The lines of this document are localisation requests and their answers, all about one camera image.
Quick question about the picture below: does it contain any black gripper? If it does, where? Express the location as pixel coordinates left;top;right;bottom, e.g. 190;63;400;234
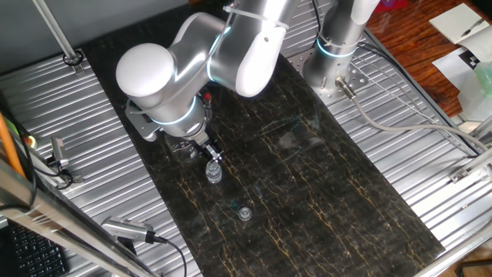
193;138;225;165

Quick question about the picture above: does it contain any clear glass bottle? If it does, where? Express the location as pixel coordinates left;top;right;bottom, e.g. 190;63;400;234
204;160;223;185

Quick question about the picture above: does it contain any large glass beaker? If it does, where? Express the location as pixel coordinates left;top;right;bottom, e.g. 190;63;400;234
165;134;199;165

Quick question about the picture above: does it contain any black marble mat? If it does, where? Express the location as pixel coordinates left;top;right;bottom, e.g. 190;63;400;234
80;0;446;277

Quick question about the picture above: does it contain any black keyboard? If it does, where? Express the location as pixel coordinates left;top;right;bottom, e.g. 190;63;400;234
7;225;70;277

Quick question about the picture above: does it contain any metal stand pole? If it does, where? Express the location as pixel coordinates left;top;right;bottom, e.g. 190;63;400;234
32;0;85;75

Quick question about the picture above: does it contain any orange pole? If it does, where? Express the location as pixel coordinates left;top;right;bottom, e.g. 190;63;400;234
0;113;26;180

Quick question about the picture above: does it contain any magenta object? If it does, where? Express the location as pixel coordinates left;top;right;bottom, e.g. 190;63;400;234
374;0;409;15

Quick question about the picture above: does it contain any paper with black marker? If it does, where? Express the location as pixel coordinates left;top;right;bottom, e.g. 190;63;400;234
432;36;492;92

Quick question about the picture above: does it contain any green translucent plastic container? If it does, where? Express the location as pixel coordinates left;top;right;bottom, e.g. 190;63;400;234
457;61;492;122

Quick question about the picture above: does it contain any white notebook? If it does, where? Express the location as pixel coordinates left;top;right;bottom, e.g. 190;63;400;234
428;2;491;45

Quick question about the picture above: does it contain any black pen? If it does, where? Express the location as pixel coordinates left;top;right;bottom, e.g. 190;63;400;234
460;18;485;38

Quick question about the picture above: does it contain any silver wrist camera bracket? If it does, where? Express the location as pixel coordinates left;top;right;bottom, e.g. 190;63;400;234
125;98;158;142

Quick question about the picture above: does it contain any black camera cable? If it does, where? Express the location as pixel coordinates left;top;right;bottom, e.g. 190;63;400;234
153;235;188;277

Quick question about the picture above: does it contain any silver camera with black cable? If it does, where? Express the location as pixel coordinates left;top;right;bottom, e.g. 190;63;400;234
101;215;157;244

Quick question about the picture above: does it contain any grey stand-mounted camera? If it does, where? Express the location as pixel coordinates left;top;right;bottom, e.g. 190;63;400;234
49;136;71;169

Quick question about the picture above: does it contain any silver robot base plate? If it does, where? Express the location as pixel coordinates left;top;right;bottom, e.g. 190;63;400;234
286;48;370;107

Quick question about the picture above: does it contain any aluminium frame bar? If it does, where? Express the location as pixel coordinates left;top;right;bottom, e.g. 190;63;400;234
0;159;158;277

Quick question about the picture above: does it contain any grey cable with metal connector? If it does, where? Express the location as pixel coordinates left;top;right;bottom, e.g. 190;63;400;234
334;75;492;155

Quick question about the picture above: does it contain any aluminium corner bracket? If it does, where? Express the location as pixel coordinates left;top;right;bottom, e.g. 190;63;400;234
448;152;492;185

